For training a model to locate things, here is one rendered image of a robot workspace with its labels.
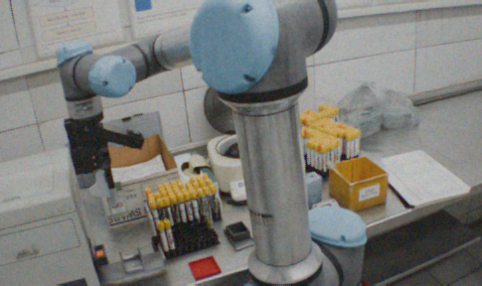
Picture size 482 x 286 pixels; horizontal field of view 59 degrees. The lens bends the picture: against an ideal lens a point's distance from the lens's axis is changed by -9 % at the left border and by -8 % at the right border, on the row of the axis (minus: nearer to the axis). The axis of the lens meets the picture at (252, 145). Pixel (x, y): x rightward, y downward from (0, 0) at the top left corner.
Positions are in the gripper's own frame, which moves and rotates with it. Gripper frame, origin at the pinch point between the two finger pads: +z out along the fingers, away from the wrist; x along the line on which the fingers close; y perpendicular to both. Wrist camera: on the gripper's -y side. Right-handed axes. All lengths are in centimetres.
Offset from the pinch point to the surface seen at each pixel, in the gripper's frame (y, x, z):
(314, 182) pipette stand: -54, -8, 16
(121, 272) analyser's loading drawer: 3.4, 1.6, 20.7
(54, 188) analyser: 13.0, 0.4, -5.3
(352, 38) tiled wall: -100, -62, -10
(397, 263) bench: -107, -32, 85
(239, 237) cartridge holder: -28.3, -1.7, 22.2
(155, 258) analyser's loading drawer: -5.7, -0.5, 20.7
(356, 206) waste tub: -64, 0, 22
